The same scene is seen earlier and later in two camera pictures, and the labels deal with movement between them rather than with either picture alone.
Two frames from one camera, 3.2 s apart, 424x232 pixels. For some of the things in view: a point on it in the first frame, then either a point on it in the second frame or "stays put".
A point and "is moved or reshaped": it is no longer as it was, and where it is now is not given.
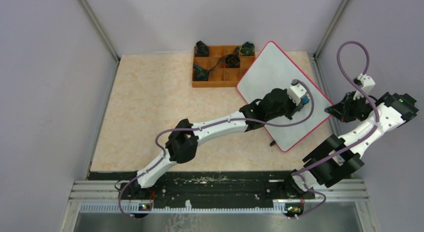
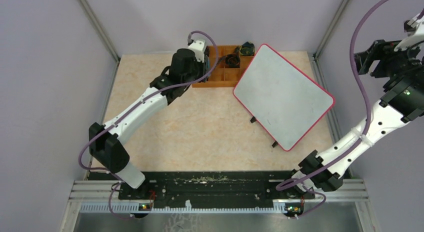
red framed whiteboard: (274, 69) is moved or reshaped
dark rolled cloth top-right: (247, 49) stays put
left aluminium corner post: (99, 32) stays put
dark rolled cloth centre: (232, 61) stays put
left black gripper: (294, 109) to (203, 67)
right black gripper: (341, 110) to (382, 50)
